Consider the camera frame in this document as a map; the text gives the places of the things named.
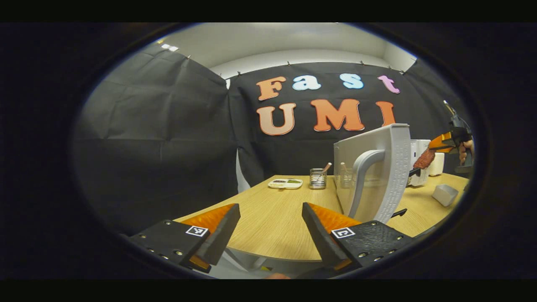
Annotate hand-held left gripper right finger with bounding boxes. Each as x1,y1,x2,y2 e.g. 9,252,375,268
302,202,414,271

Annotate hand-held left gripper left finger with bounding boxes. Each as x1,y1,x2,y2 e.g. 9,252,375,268
128,203,241,274

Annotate dark red meat piece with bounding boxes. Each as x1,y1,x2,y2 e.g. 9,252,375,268
413,147,437,170

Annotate white microwave oven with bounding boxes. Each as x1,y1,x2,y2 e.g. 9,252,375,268
333,123,432,224

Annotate white toaster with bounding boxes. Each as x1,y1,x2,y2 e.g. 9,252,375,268
428,152,446,177

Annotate white ribbed tray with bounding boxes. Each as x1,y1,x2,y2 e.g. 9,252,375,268
432,183,459,207

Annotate small glass jar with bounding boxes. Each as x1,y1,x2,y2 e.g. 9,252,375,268
309,168,327,190

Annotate white compartment dish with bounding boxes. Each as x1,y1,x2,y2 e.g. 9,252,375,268
267,178,304,190

